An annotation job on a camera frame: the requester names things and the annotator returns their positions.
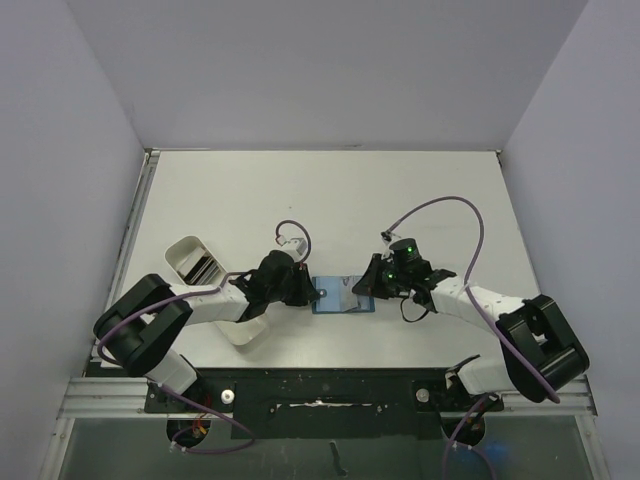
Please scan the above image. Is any blue leather card holder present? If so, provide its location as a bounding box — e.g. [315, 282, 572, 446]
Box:
[312, 276, 375, 315]

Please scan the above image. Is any white oblong plastic tray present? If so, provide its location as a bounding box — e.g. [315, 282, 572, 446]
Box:
[165, 236, 267, 347]

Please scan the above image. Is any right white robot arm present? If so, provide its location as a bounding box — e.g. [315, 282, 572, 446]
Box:
[352, 238, 590, 409]

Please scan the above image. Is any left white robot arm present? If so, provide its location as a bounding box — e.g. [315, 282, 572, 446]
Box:
[93, 247, 320, 411]

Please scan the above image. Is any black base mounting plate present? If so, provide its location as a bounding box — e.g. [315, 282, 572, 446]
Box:
[144, 367, 481, 440]

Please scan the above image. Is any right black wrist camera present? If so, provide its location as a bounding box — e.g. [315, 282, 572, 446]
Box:
[381, 231, 422, 270]

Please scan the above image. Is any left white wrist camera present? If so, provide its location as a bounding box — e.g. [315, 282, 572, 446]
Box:
[276, 235, 309, 262]

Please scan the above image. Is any aluminium left side rail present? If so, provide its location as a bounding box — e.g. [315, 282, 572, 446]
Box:
[89, 148, 160, 361]

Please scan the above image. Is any aluminium rail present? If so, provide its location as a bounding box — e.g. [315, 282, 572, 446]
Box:
[89, 148, 160, 361]
[58, 376, 610, 479]

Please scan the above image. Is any aluminium front rail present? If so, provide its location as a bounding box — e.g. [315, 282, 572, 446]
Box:
[58, 376, 610, 479]

